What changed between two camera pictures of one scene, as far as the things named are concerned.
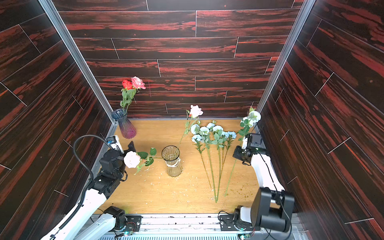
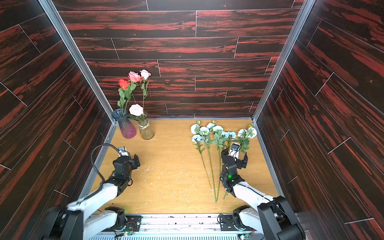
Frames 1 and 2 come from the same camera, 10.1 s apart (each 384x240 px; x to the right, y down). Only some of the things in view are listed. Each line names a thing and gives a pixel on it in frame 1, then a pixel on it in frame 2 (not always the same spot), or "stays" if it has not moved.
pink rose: [195, 111] to [145, 75]
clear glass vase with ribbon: [171, 154] to [146, 131]
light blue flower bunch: [253, 116] to [244, 134]
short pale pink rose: [134, 160] to [136, 111]
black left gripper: [131, 147] to [135, 161]
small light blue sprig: [197, 139] stays
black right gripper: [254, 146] to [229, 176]
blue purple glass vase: [127, 129] stays
